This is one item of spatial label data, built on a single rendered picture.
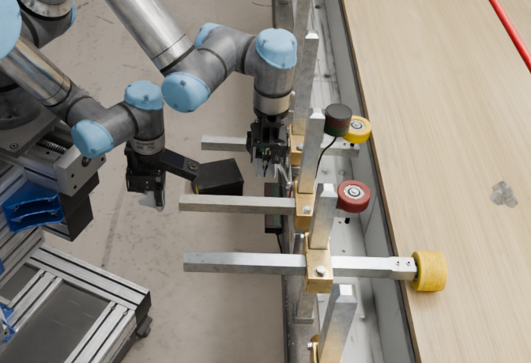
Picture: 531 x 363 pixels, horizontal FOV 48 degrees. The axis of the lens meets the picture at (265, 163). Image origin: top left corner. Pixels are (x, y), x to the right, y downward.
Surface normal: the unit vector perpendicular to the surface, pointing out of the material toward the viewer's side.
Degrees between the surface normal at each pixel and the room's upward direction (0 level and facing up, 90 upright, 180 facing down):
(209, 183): 0
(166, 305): 0
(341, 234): 0
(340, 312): 90
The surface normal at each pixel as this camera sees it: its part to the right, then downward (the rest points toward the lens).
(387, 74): 0.07, -0.72
